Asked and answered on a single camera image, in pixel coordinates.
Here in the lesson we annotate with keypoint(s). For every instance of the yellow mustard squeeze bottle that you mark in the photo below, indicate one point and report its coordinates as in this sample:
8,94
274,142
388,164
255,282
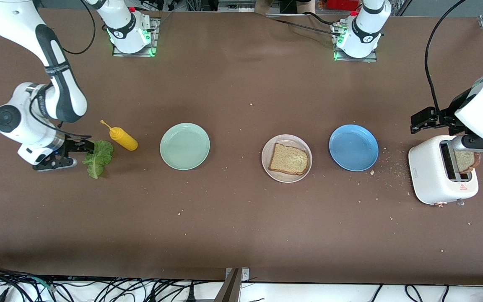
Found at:
124,139

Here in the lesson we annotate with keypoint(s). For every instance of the white two-slot toaster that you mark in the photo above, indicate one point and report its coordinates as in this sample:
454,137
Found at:
428,172

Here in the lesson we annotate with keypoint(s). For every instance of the brown bread slice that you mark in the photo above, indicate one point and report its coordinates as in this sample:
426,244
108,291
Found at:
289,159
468,161

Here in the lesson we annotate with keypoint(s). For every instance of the green lettuce leaf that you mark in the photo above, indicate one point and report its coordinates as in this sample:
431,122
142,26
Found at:
98,159

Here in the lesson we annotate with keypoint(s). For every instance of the beige plate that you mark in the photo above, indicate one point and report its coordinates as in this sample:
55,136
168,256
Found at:
285,179

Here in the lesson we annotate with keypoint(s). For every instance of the red box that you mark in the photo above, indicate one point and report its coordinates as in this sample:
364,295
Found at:
342,4

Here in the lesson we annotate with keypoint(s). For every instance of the blue plate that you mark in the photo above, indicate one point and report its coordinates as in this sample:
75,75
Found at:
353,147

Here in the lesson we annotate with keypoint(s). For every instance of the pale green plate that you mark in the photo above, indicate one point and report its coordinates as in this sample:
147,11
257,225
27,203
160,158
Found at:
185,147

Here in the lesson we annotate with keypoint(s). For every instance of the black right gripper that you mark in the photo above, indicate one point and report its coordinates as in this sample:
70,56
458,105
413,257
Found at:
72,145

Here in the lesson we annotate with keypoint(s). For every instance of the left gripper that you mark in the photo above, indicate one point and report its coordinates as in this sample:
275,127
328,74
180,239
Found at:
446,115

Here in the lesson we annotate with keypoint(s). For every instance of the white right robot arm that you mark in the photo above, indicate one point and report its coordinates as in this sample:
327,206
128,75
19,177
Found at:
15,21

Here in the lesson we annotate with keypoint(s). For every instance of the grey metal mount bracket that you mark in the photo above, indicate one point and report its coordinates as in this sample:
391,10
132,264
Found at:
231,289

